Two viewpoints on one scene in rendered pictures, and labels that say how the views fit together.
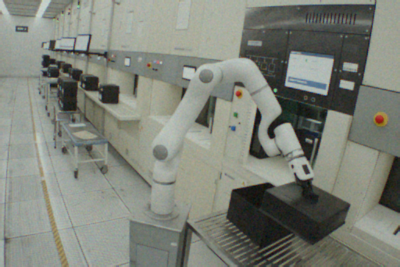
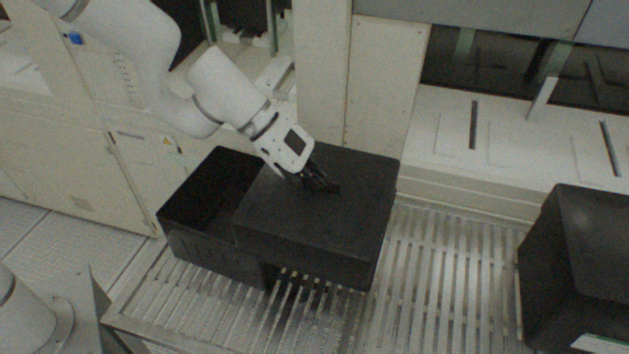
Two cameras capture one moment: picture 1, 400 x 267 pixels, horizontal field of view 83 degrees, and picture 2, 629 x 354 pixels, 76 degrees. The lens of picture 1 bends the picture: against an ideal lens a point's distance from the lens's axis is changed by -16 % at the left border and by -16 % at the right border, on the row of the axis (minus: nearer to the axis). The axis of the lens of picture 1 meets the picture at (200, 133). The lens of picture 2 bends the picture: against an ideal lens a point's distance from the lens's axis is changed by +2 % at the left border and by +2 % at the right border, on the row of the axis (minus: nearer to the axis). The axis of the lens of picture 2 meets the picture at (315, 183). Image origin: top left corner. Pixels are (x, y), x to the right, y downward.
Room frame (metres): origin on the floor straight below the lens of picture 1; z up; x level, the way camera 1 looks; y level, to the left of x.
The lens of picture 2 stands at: (0.52, -0.17, 1.66)
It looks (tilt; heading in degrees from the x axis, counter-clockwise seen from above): 46 degrees down; 325
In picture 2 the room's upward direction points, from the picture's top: straight up
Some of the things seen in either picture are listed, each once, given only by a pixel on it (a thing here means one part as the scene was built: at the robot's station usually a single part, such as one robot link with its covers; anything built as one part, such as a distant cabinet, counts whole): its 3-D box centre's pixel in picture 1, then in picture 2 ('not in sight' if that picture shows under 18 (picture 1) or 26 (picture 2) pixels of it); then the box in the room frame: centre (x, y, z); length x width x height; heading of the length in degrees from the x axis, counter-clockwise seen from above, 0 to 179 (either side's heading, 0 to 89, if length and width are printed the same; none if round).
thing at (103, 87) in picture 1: (108, 93); not in sight; (3.71, 1.40, 0.93); 0.30 x 0.28 x 0.26; 35
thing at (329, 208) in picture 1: (307, 204); (320, 199); (0.97, -0.50, 1.02); 0.29 x 0.29 x 0.13; 37
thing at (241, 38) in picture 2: not in sight; (255, 28); (2.00, -0.89, 0.89); 0.22 x 0.21 x 0.04; 128
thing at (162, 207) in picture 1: (162, 195); (7, 315); (1.20, 0.15, 0.85); 0.19 x 0.19 x 0.18
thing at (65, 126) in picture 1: (83, 146); not in sight; (3.23, 1.55, 0.24); 0.97 x 0.52 x 0.48; 41
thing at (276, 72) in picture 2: not in sight; (290, 79); (1.59, -0.81, 0.89); 0.22 x 0.21 x 0.04; 128
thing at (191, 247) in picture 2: (264, 211); (239, 213); (1.18, -0.38, 0.85); 0.28 x 0.28 x 0.17; 33
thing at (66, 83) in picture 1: (69, 87); not in sight; (4.32, 2.39, 0.85); 0.30 x 0.28 x 0.26; 37
